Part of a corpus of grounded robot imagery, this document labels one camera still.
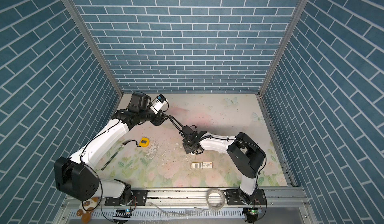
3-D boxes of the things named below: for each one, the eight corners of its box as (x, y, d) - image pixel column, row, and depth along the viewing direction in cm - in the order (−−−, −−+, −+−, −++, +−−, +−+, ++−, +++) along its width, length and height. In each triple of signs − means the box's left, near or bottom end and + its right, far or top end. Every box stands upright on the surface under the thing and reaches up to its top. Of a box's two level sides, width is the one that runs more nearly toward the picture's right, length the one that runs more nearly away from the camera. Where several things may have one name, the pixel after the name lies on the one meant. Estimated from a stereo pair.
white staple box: (191, 168, 85) (191, 167, 84) (191, 163, 87) (191, 162, 86) (212, 168, 85) (213, 167, 84) (212, 163, 87) (212, 162, 86)
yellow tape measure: (139, 147, 93) (138, 145, 92) (142, 138, 97) (140, 136, 96) (148, 147, 94) (147, 145, 92) (150, 138, 97) (149, 136, 96)
